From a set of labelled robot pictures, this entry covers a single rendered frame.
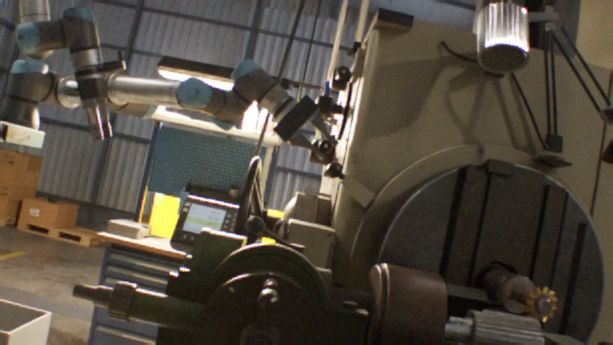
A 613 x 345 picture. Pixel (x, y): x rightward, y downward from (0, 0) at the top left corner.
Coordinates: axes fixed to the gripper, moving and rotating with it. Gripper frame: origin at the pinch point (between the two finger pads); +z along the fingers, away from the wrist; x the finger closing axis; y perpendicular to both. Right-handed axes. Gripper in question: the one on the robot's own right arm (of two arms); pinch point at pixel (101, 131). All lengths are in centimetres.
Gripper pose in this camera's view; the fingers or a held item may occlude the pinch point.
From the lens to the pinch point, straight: 139.9
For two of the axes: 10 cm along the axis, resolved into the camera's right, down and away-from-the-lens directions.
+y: -9.6, 1.9, -1.9
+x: 2.2, 1.2, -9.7
